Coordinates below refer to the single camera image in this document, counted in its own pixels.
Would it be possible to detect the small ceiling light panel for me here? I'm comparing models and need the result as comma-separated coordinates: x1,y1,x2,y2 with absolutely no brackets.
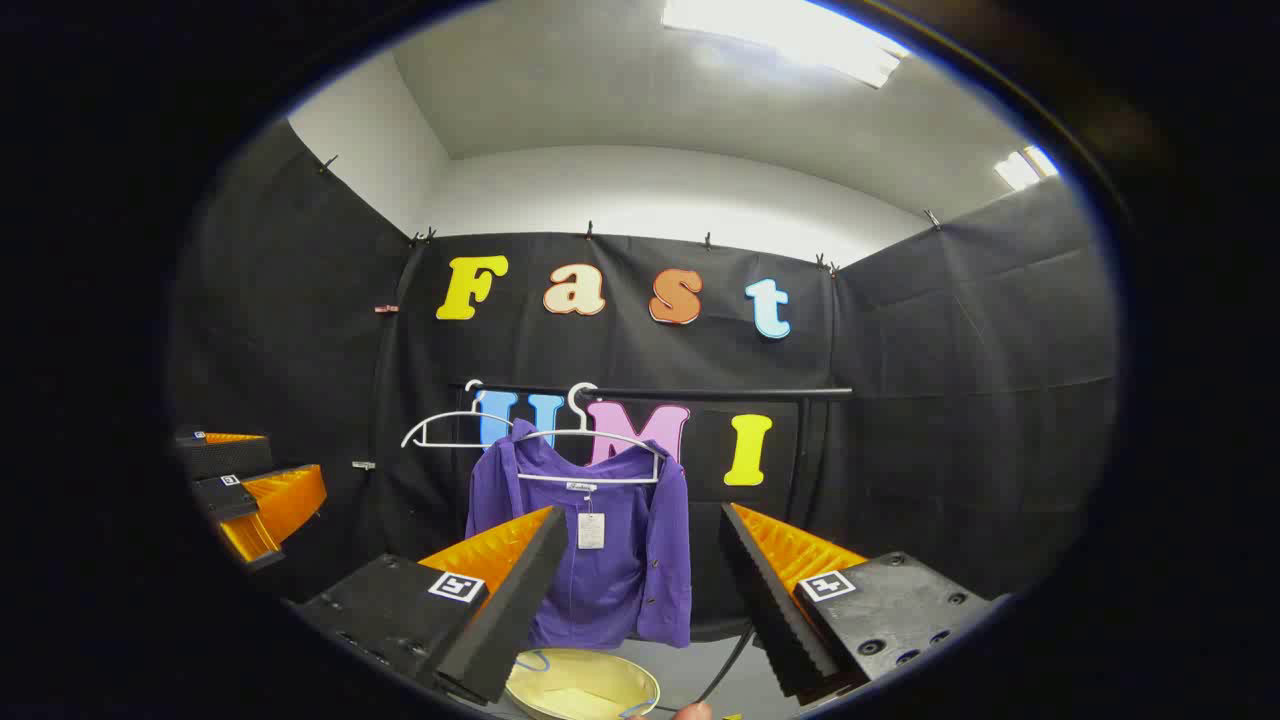
993,145,1059,191

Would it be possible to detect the white clothes hanger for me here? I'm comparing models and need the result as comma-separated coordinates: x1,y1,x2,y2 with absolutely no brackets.
400,380,516,451
515,382,669,488

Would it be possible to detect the black clothes rack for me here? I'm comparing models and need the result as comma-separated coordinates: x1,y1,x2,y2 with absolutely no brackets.
450,380,854,641

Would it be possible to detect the row of black clips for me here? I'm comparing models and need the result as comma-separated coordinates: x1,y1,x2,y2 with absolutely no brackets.
318,154,943,276

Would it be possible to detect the long ceiling light panel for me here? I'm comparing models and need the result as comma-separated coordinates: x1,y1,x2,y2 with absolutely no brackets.
660,0,911,89

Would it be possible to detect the cream round laundry hamper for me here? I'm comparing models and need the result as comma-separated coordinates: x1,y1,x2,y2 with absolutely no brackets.
505,648,661,720

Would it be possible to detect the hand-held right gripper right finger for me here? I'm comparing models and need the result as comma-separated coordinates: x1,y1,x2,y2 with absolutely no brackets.
720,502,1001,701

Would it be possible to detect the black cable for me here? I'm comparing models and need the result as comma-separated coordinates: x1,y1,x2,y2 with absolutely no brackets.
700,622,756,704

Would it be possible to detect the black backdrop cloth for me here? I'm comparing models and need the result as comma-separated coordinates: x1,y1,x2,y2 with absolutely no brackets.
170,120,1121,651

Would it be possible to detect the purple knit cardigan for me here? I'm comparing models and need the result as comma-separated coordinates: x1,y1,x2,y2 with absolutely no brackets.
465,418,693,651

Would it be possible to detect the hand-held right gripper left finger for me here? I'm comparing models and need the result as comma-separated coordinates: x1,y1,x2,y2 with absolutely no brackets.
295,505,569,706

